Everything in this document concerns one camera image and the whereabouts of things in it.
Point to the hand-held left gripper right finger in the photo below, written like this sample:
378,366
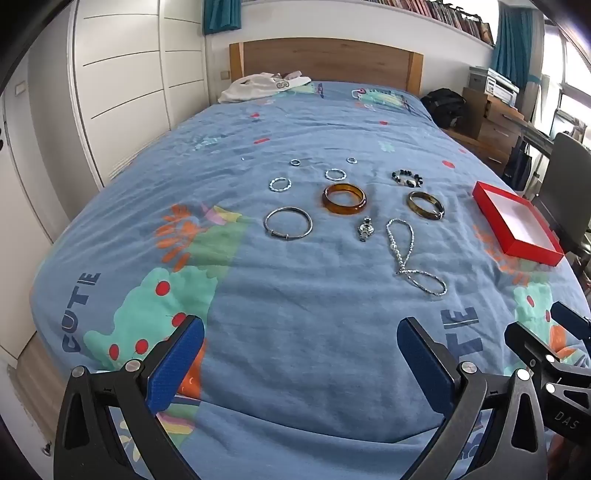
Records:
425,364

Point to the row of books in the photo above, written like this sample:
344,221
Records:
438,10

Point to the dark desk chair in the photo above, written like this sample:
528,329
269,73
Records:
568,184

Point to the red jewelry box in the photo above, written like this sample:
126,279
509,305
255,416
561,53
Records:
521,221

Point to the amber bangle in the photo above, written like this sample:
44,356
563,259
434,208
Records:
330,204

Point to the plain silver bangle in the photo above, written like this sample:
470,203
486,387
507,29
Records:
266,223

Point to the white garment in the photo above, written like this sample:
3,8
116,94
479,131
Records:
249,87

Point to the black hanging bag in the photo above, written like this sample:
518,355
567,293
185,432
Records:
519,166

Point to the teal curtain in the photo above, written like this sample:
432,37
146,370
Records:
221,14
510,41

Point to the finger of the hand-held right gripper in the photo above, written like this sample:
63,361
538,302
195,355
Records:
570,317
524,339

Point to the white printer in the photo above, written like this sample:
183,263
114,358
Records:
494,83

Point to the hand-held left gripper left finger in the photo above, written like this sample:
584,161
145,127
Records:
178,364

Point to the blue printed blanket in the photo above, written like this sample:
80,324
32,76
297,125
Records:
300,300

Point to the wooden headboard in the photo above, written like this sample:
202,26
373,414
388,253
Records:
323,60

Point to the window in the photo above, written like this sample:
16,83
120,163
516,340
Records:
568,69

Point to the white wardrobe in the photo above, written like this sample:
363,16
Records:
124,83

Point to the brown tortoiseshell bangle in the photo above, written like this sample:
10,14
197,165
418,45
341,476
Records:
415,210

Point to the black backpack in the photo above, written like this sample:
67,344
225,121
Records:
443,108

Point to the wooden drawer cabinet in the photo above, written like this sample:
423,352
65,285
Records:
498,134

